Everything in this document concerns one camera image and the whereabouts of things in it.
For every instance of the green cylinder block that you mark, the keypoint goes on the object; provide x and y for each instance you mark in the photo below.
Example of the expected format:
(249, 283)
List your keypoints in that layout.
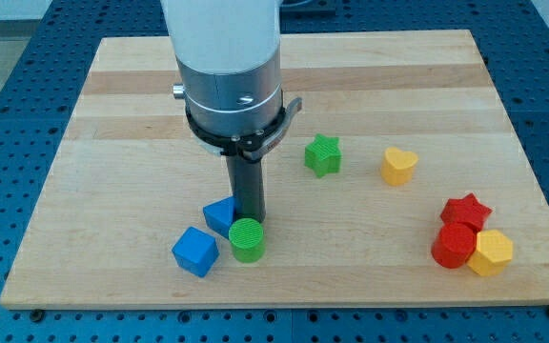
(246, 236)

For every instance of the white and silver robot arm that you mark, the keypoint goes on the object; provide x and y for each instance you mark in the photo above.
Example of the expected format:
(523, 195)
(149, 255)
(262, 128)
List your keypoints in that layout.
(227, 53)

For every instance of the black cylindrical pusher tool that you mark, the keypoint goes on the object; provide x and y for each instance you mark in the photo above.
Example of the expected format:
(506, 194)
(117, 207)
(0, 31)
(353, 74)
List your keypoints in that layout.
(247, 185)

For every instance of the green star block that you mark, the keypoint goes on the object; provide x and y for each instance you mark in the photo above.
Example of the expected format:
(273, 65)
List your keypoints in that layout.
(323, 155)

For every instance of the blue triangular block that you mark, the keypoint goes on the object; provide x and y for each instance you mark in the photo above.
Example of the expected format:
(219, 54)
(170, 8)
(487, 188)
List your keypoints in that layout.
(219, 216)

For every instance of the blue cube block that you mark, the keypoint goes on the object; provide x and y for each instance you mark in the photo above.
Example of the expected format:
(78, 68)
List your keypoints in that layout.
(195, 251)

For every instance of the yellow heart block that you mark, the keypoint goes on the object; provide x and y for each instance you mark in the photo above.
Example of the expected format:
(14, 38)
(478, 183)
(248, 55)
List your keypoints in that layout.
(398, 166)

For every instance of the wooden board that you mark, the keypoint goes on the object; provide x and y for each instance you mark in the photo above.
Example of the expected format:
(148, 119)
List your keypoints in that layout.
(129, 178)

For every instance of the red cylinder block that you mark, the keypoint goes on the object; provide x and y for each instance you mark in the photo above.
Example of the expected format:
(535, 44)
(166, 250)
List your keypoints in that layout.
(454, 244)

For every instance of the red star block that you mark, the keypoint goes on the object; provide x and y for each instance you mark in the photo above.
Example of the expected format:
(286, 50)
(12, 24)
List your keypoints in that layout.
(467, 211)

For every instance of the yellow hexagon block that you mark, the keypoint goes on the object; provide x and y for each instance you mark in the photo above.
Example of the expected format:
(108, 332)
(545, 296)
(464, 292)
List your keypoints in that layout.
(493, 252)

